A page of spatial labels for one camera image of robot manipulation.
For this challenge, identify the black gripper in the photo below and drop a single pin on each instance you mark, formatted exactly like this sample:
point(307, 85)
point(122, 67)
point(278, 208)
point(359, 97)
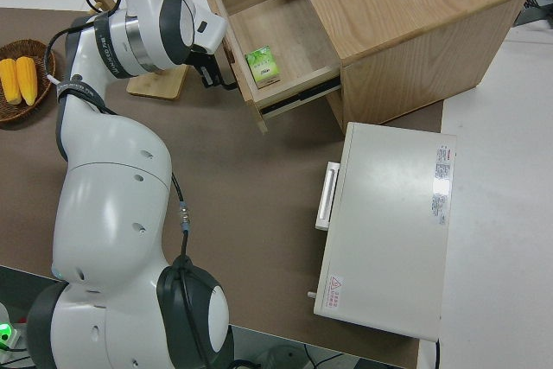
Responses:
point(202, 59)

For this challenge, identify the light wooden drawer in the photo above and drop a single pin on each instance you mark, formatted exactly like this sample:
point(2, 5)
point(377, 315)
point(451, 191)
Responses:
point(281, 19)

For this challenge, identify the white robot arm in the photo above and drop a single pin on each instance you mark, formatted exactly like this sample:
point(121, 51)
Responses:
point(112, 213)

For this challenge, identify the small green carton box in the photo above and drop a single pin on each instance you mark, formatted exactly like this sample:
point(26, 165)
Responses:
point(262, 65)

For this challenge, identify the brown table mat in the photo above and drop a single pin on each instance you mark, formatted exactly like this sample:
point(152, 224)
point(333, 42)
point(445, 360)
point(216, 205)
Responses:
point(242, 213)

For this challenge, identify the brown wicker basket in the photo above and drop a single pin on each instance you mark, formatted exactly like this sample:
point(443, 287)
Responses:
point(43, 92)

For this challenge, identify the yellow corn cob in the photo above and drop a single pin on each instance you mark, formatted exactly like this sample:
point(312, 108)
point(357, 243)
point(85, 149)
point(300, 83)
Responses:
point(9, 81)
point(27, 79)

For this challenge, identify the light wooden cabinet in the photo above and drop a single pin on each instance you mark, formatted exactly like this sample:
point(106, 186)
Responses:
point(410, 19)

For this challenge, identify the white microwave oven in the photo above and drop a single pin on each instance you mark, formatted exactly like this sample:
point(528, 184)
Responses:
point(384, 230)

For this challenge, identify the white device with green light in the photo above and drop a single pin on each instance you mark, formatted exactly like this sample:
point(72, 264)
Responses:
point(8, 330)

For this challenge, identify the metal drawer slide rail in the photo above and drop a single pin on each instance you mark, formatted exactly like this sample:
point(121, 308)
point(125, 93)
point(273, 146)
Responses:
point(298, 99)

